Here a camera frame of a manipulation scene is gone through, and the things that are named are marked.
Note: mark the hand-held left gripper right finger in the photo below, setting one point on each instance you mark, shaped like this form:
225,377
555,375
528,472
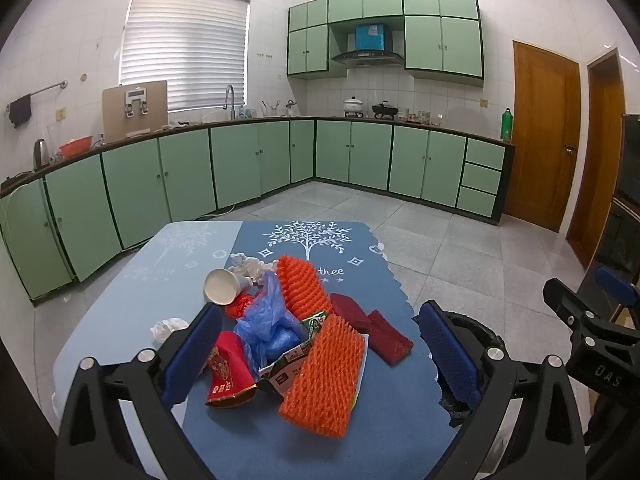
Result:
445,350

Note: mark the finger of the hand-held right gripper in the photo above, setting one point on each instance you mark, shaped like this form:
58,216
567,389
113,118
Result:
617,285
565,305

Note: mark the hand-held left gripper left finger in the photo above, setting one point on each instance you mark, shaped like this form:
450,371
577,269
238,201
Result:
192,350

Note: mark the blue plastic bag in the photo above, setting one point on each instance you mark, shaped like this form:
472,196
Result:
270,330

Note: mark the orange foam net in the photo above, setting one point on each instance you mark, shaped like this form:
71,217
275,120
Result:
300,285
322,380

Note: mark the crumpled white tissue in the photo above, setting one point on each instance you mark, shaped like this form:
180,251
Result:
165,329

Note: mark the red paper cup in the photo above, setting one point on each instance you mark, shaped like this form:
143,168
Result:
227,370

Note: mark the red plastic wrapper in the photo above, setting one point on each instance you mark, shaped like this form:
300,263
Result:
240,306

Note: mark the white paper cup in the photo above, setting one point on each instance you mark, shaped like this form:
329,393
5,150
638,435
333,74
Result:
220,287

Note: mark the green snack wrapper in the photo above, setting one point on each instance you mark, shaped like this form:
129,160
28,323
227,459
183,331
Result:
285,366

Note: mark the dark glass cabinet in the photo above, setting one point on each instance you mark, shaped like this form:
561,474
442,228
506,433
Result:
627,185

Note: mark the white crumpled wrapper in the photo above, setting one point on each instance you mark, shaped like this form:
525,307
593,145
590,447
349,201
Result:
252,265

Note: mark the wooden door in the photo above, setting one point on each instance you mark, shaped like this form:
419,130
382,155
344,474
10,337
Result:
600,160
542,135

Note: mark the blue tree print tablecloth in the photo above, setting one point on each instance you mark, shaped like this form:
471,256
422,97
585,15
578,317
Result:
310,240

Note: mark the green base cabinets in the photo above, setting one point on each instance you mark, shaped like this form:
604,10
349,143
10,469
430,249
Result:
185,175

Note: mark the green bottle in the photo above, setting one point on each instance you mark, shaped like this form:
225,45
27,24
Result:
506,125

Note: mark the red plastic basin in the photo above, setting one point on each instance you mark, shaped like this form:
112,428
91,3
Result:
75,147

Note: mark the brown cardboard box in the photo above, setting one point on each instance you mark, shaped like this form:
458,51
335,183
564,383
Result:
155,110

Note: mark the black wok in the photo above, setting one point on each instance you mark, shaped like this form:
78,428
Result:
384,110

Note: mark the steel electric kettle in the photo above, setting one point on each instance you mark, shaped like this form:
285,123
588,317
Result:
41,154

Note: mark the steel faucet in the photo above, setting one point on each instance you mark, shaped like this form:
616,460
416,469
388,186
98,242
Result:
230,100

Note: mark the white cooking pot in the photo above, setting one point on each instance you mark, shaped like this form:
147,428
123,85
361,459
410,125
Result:
353,106

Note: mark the dark towel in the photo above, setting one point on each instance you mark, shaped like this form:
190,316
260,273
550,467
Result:
20,110

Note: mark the white window blind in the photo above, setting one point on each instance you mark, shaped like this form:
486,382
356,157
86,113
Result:
185,50

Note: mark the range hood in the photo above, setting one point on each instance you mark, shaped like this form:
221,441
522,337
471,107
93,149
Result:
367,57

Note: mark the blue box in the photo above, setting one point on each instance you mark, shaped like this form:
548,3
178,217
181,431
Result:
371,37

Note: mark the wall socket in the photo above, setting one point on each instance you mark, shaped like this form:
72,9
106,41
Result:
60,113

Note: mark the green wall cabinets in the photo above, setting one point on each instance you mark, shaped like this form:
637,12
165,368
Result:
440,40

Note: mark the steel towel rail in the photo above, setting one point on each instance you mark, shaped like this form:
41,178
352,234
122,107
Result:
45,90

